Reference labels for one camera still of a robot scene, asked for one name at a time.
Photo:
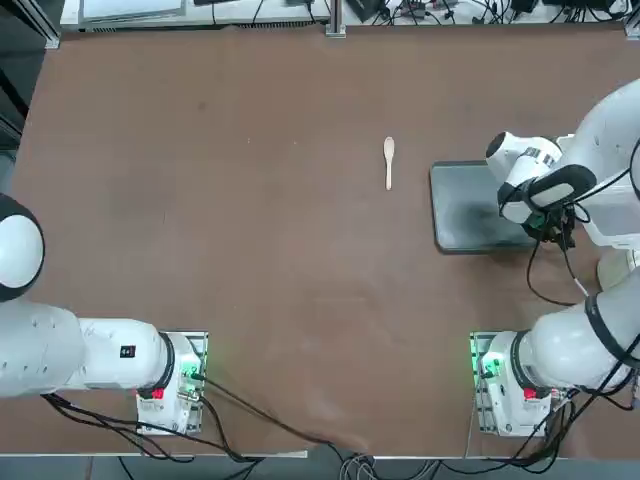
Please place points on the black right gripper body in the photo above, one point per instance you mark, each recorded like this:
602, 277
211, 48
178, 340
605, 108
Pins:
557, 230

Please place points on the translucent plastic container lid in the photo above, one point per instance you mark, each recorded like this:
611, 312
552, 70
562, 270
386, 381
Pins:
617, 225

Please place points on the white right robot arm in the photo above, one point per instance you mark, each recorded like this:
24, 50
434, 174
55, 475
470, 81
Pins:
570, 350

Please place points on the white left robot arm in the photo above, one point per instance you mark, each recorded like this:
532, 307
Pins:
60, 350

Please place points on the dark grey rectangular tray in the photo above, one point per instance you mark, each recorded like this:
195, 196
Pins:
460, 210

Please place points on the small wooden spoon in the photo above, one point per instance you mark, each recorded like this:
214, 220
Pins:
389, 150

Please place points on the white paper sheets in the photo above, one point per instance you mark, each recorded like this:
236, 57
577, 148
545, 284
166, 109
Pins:
130, 10

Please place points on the aluminium corner post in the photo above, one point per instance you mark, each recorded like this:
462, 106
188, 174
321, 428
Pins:
52, 39
632, 25

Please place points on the aluminium frame post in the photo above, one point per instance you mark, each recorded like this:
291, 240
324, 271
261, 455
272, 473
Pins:
335, 17

